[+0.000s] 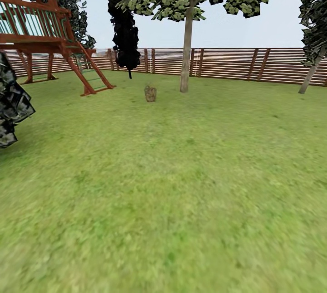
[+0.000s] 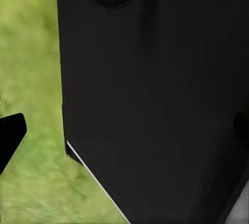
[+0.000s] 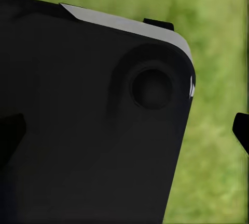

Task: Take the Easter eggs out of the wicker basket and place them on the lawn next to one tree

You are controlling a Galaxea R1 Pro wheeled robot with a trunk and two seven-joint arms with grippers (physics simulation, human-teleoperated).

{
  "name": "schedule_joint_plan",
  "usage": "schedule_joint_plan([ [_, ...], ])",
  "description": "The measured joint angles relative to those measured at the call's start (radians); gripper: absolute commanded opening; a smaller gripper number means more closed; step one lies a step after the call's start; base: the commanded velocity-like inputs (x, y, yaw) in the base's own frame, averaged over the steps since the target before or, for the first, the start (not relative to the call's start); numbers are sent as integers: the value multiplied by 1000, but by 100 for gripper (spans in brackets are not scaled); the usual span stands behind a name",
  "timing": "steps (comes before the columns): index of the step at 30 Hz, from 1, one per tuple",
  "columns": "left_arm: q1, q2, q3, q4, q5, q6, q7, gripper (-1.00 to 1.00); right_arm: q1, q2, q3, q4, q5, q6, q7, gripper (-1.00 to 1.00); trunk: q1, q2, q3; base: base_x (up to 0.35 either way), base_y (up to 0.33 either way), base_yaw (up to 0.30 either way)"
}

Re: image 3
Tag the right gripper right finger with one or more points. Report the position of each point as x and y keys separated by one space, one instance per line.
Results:
x=241 y=129

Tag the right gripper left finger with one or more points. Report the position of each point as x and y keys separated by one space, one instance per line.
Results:
x=12 y=130

